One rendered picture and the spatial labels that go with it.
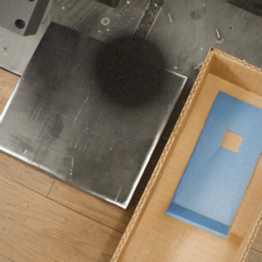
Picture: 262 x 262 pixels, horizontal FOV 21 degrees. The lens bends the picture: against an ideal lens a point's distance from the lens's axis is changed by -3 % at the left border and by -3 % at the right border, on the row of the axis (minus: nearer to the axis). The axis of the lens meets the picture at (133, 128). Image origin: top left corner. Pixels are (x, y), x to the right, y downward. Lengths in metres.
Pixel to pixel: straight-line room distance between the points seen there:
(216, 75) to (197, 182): 0.12
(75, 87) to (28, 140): 0.08
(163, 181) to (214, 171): 0.06
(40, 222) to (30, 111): 0.12
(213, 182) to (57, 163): 0.17
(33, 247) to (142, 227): 0.12
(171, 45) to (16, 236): 0.28
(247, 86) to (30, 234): 0.29
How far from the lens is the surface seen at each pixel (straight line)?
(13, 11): 0.59
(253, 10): 0.83
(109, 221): 0.76
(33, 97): 0.78
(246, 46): 0.82
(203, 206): 0.75
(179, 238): 0.75
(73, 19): 0.83
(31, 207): 0.77
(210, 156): 0.76
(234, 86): 0.79
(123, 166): 0.75
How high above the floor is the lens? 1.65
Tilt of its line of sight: 75 degrees down
